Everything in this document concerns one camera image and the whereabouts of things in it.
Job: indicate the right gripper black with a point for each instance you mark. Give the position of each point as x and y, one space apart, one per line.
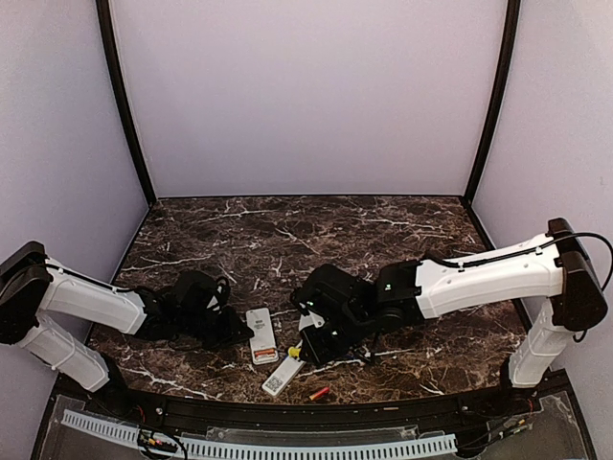
317 353

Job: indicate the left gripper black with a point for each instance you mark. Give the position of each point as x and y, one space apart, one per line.
231 331

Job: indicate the yellow handled screwdriver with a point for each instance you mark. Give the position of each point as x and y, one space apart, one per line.
294 352

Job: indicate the white remote with buttons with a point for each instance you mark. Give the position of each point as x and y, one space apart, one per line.
259 321

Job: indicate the red orange battery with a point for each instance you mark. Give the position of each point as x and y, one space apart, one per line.
319 394

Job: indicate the white remote with label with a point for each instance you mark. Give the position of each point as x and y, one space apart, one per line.
282 376

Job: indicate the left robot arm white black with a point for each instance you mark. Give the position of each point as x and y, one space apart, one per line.
35 286

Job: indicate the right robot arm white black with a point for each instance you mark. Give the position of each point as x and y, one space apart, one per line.
554 266

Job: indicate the orange battery in remote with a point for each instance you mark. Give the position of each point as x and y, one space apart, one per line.
260 354

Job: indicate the black front rail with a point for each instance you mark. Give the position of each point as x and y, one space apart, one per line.
448 413

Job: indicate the white slotted cable duct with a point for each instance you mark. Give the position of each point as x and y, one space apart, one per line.
230 443

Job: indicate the left black frame post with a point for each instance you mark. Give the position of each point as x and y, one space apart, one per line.
115 73

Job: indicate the black frame post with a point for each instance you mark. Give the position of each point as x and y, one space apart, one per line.
495 102
115 73

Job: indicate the right black frame post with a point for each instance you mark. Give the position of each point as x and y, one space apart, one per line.
495 102

